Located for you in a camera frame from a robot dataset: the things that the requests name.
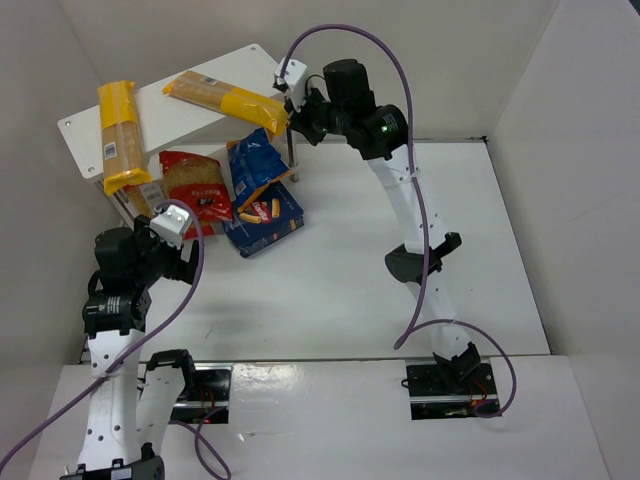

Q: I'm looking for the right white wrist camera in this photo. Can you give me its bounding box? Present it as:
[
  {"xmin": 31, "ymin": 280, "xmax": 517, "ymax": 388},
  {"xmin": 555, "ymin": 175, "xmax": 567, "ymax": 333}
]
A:
[{"xmin": 273, "ymin": 58, "xmax": 309, "ymax": 111}]

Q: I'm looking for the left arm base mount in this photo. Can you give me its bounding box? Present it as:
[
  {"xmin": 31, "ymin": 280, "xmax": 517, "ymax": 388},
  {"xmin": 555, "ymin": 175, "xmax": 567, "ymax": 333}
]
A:
[{"xmin": 170, "ymin": 362, "xmax": 233, "ymax": 426}]

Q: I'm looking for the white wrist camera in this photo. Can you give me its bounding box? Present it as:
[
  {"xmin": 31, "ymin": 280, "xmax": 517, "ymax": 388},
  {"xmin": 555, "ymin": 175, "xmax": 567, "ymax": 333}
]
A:
[
  {"xmin": 273, "ymin": 58, "xmax": 309, "ymax": 111},
  {"xmin": 150, "ymin": 205, "xmax": 192, "ymax": 249}
]

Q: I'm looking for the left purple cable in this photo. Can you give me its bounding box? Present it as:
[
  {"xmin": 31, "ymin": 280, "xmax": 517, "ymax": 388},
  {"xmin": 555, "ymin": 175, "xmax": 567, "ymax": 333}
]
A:
[{"xmin": 0, "ymin": 199, "xmax": 232, "ymax": 480}]

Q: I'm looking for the yellow spaghetti bag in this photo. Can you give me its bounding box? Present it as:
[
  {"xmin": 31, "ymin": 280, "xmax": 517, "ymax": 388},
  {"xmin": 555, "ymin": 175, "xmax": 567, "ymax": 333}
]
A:
[
  {"xmin": 162, "ymin": 70, "xmax": 289, "ymax": 136},
  {"xmin": 97, "ymin": 80, "xmax": 152, "ymax": 196}
]

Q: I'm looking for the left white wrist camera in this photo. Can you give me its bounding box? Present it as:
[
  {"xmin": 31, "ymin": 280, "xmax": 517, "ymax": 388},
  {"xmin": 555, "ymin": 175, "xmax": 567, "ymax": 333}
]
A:
[{"xmin": 150, "ymin": 205, "xmax": 192, "ymax": 249}]

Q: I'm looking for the dark blue Barilla pasta box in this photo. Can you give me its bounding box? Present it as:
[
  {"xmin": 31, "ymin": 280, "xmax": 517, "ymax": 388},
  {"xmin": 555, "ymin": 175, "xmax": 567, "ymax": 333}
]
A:
[{"xmin": 223, "ymin": 182, "xmax": 304, "ymax": 258}]

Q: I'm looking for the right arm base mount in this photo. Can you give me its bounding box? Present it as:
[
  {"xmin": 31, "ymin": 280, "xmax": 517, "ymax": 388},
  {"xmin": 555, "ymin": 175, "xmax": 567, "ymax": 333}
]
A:
[{"xmin": 400, "ymin": 361, "xmax": 501, "ymax": 421}]

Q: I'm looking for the red pasta bag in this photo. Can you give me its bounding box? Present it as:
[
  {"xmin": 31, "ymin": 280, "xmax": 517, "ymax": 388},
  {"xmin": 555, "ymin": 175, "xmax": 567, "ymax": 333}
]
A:
[{"xmin": 124, "ymin": 151, "xmax": 233, "ymax": 236}]

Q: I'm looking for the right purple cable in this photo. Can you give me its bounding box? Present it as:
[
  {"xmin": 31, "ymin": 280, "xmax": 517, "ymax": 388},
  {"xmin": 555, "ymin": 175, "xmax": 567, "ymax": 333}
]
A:
[{"xmin": 282, "ymin": 24, "xmax": 519, "ymax": 419}]

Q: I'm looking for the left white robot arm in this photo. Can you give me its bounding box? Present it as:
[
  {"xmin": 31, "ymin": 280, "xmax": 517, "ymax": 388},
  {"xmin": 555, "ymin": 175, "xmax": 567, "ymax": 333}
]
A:
[{"xmin": 67, "ymin": 206, "xmax": 202, "ymax": 479}]

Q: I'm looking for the blue pasta bag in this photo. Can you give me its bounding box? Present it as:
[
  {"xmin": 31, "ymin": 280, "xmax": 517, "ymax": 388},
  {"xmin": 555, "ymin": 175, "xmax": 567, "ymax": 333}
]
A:
[{"xmin": 226, "ymin": 127, "xmax": 292, "ymax": 213}]

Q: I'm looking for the white two-tier shelf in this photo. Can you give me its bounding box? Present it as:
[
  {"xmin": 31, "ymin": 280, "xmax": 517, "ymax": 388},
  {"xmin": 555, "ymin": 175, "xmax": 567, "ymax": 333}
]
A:
[{"xmin": 57, "ymin": 43, "xmax": 302, "ymax": 251}]

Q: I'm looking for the purple cable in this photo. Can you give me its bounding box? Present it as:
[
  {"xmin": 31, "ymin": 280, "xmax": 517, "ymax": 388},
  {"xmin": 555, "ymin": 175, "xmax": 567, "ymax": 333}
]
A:
[
  {"xmin": 0, "ymin": 199, "xmax": 232, "ymax": 480},
  {"xmin": 282, "ymin": 24, "xmax": 519, "ymax": 419}
]

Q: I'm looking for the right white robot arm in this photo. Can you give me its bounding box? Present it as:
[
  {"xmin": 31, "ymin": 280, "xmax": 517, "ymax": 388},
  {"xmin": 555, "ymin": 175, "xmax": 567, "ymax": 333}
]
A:
[{"xmin": 274, "ymin": 59, "xmax": 480, "ymax": 386}]

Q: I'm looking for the yellow spaghetti bag on shelf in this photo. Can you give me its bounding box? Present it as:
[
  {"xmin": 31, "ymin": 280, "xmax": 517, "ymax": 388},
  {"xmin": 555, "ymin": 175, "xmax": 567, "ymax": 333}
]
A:
[{"xmin": 97, "ymin": 80, "xmax": 152, "ymax": 196}]

